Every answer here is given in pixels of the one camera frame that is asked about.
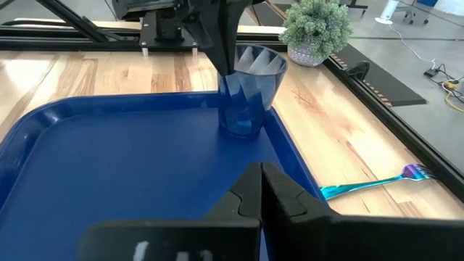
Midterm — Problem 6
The green potted plant grey pot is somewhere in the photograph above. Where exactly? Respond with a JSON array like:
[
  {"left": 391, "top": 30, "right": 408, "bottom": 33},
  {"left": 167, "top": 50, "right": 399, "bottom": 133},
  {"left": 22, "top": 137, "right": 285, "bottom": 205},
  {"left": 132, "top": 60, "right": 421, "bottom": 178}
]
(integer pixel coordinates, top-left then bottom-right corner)
[{"left": 278, "top": 0, "right": 355, "bottom": 68}]

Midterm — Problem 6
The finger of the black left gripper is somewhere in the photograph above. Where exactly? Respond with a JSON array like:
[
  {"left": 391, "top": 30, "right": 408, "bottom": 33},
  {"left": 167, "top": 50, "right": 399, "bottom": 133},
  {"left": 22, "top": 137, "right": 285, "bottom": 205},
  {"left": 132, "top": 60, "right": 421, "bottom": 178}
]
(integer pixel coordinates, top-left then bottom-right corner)
[
  {"left": 216, "top": 0, "right": 254, "bottom": 76},
  {"left": 182, "top": 2, "right": 230, "bottom": 76}
]

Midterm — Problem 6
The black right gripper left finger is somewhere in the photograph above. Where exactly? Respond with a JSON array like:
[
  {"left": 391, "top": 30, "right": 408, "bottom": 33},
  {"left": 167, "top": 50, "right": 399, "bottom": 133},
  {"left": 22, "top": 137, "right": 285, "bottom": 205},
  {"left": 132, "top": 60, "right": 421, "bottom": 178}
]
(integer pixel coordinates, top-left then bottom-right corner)
[{"left": 77, "top": 162, "right": 262, "bottom": 261}]

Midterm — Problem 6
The blue plastic tray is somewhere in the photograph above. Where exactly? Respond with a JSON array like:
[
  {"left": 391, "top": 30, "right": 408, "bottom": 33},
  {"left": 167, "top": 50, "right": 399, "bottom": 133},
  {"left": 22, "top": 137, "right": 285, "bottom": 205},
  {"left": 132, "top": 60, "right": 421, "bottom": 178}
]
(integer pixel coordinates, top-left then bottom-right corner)
[{"left": 0, "top": 90, "right": 327, "bottom": 261}]

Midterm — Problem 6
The black table clamp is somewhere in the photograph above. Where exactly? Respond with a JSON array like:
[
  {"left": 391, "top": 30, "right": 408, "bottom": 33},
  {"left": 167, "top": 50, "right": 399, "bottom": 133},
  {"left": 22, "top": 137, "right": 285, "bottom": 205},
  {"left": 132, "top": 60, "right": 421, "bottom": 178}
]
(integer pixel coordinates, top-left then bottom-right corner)
[{"left": 345, "top": 60, "right": 371, "bottom": 83}]

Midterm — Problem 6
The white power cable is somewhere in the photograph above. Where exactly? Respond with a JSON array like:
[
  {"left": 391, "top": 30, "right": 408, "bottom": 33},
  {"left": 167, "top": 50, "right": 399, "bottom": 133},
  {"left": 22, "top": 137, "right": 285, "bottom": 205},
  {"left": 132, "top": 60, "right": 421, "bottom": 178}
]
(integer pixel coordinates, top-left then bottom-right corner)
[{"left": 388, "top": 24, "right": 436, "bottom": 70}]

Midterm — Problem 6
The black floor mat striped edge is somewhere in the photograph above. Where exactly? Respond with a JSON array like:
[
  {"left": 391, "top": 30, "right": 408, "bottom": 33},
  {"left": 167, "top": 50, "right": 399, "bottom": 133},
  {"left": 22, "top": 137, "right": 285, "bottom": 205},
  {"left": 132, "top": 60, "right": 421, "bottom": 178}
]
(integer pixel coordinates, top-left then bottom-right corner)
[{"left": 246, "top": 0, "right": 428, "bottom": 108}]

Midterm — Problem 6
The white pedestal base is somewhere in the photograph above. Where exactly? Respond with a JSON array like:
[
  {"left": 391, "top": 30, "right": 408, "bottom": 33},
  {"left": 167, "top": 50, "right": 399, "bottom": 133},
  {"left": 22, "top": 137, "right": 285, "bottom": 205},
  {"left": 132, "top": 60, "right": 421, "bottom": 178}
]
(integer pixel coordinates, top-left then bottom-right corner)
[{"left": 374, "top": 0, "right": 400, "bottom": 25}]

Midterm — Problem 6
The yellow extension cable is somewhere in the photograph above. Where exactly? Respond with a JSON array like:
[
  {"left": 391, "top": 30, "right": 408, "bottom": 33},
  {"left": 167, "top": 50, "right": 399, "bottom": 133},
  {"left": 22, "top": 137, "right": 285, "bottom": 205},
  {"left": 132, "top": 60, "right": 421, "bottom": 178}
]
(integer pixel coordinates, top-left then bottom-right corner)
[{"left": 441, "top": 80, "right": 464, "bottom": 113}]

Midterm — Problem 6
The blue faceted plastic cup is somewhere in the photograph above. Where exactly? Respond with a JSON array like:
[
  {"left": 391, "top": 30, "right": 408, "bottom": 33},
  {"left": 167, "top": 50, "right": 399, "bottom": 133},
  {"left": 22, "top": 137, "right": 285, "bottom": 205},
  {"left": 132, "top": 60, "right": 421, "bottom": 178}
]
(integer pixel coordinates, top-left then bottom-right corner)
[{"left": 217, "top": 43, "right": 289, "bottom": 140}]

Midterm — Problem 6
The iridescent teal purple fork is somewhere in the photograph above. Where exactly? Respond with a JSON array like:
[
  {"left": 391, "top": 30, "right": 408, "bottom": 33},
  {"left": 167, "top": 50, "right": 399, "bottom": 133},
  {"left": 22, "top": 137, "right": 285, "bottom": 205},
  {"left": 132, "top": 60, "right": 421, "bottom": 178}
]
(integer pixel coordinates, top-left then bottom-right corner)
[{"left": 320, "top": 162, "right": 436, "bottom": 201}]

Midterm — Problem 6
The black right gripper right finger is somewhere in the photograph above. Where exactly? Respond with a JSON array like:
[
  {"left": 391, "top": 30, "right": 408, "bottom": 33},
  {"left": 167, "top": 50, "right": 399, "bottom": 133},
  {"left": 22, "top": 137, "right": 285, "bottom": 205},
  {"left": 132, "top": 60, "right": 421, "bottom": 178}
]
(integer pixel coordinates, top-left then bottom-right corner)
[{"left": 262, "top": 162, "right": 464, "bottom": 261}]

